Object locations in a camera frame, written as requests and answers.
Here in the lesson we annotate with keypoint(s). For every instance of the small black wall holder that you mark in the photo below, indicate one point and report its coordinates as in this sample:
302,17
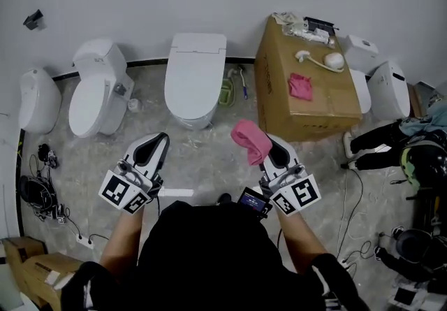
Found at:
33,19

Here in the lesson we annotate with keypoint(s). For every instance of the white round brush cup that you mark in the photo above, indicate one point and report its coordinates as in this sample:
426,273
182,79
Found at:
333,60

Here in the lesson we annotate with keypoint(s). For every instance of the clear plastic bag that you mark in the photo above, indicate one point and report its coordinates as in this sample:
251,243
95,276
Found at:
290,24

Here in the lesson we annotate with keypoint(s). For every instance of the white power strip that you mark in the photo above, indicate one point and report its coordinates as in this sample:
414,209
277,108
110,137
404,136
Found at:
85,241

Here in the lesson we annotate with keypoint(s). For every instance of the person's right forearm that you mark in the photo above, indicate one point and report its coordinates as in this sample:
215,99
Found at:
300,243

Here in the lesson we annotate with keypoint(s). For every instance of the white oval flat-lid toilet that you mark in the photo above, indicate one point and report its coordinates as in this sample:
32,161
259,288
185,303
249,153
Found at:
195,79

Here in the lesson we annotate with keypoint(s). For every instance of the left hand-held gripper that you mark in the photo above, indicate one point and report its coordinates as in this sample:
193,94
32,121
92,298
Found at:
115,191

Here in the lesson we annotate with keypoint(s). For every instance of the person's black shirt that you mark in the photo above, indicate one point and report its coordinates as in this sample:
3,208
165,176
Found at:
209,257

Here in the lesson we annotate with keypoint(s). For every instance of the small cardboard box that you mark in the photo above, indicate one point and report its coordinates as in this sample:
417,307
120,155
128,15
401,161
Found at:
21,250
49,274

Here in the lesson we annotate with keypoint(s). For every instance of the large cardboard box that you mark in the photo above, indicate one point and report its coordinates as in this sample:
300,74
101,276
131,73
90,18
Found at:
307,114

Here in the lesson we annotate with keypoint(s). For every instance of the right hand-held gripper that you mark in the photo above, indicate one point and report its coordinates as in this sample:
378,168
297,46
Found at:
300,194

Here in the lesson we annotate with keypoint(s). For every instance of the white toilet with square tank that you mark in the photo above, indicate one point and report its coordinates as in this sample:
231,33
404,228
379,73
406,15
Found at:
94,100

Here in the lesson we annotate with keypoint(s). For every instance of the white ceramic urinal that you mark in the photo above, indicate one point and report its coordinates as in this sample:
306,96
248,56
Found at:
38,100

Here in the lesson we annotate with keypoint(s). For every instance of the white compact tank toilet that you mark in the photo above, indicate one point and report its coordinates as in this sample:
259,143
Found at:
361,51

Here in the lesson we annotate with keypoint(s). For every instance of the person's right shoe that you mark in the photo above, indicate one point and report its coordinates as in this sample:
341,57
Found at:
224,198

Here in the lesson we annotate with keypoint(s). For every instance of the person's left forearm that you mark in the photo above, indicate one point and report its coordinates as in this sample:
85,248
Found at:
120,243

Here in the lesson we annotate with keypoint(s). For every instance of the black screen device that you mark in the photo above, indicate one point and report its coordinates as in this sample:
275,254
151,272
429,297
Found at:
254,202

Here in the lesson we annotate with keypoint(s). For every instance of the grey metal bracket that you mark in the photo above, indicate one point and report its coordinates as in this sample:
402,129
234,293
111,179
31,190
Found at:
121,89

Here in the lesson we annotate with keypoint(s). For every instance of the pink cloth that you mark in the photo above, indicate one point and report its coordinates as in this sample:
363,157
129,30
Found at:
251,138
300,86

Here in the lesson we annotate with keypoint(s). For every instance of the black metal rack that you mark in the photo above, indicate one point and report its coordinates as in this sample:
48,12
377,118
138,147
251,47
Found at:
319,23

